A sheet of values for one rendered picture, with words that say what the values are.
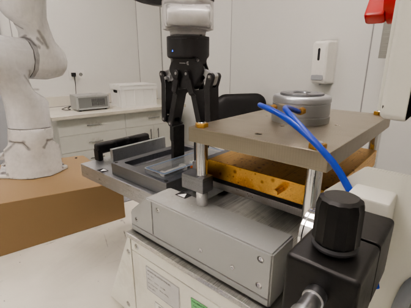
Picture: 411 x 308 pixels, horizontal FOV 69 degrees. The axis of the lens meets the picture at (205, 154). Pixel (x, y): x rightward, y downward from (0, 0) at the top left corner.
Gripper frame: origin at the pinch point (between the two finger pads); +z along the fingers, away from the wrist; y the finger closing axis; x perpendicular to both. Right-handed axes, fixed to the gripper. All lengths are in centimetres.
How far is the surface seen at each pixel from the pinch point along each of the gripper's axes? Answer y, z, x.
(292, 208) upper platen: -26.4, 0.2, 9.9
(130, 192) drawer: 4.9, 7.5, 10.7
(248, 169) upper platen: -20.0, -3.0, 9.8
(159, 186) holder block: -2.3, 4.6, 9.7
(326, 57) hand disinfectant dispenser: 32, -18, -154
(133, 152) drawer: 15.6, 4.0, 1.9
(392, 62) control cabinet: -35.0, -16.2, 16.1
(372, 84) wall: 5, -4, -158
